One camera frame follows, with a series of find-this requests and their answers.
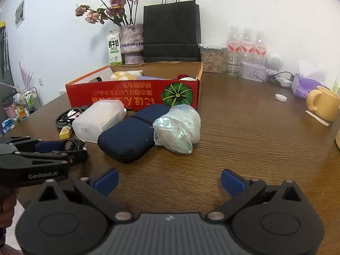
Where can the small white bottle cap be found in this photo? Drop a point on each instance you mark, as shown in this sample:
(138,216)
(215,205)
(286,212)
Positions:
(281,98)

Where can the red artificial rose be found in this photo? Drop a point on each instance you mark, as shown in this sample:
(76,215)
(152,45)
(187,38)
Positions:
(181,76)

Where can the white plastic jar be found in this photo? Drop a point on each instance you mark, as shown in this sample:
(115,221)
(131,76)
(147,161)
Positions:
(187,79)

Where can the yellow ceramic mug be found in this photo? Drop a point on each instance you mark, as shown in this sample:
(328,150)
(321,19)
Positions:
(324,103)

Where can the purple textured vase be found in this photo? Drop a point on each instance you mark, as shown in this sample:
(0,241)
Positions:
(131,43)

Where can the white paper strip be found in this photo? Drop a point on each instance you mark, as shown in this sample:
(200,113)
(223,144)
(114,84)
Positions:
(317,118)

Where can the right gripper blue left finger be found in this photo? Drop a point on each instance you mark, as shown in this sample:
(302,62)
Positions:
(104,183)

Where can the white charger with cable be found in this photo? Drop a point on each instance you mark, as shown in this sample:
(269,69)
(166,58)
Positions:
(283,79)

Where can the water bottle right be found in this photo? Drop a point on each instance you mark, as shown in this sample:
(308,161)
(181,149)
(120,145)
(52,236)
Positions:
(260,48)

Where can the wire storage rack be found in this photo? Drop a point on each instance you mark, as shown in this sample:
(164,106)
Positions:
(17,106)

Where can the person's left hand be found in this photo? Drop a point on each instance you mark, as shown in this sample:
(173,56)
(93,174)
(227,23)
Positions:
(8,205)

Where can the purple woven fabric pouch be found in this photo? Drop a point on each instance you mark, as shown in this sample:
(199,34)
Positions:
(142,77)

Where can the empty glass cup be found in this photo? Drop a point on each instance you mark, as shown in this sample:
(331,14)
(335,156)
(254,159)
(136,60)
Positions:
(233,68)

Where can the navy blue zip case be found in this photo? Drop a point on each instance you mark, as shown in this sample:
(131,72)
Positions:
(130,139)

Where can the translucent white plastic box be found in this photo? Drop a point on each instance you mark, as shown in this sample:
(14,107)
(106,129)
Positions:
(99,117)

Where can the red orange cardboard box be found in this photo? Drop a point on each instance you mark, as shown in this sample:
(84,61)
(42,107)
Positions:
(137,94)

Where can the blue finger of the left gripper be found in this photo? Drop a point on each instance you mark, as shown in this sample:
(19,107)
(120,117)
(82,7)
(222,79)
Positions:
(27,144)

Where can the wall poster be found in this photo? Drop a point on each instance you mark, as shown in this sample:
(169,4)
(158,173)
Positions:
(20,14)

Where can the clear container with seeds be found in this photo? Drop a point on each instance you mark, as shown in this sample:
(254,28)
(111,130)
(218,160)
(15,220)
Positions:
(212,57)

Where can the purple tissue pack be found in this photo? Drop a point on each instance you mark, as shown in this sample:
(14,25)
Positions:
(309,76)

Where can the water bottle middle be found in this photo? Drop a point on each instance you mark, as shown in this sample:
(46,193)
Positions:
(247,45)

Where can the white green milk carton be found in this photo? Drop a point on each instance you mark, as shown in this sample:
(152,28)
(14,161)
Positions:
(114,49)

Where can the black paper shopping bag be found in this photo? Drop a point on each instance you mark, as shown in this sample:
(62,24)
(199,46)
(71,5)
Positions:
(172,32)

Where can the small white round speaker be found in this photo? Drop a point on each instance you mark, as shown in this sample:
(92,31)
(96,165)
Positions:
(273,64)

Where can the small green spray bottle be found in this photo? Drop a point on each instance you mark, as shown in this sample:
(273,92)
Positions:
(336,85)

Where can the white floral tin box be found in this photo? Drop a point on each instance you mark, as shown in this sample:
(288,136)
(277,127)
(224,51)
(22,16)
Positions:
(253,72)

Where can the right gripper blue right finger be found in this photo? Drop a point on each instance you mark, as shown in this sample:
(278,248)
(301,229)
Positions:
(238,186)

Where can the iridescent plastic bag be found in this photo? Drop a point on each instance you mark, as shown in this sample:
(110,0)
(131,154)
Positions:
(178,129)

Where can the yellow thermos jug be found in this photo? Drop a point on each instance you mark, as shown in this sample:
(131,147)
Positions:
(337,139)

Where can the dried pink rose bouquet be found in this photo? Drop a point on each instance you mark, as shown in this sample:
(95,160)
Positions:
(120,12)

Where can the yellow white plush alpaca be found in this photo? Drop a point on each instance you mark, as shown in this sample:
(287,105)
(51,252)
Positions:
(127,75)

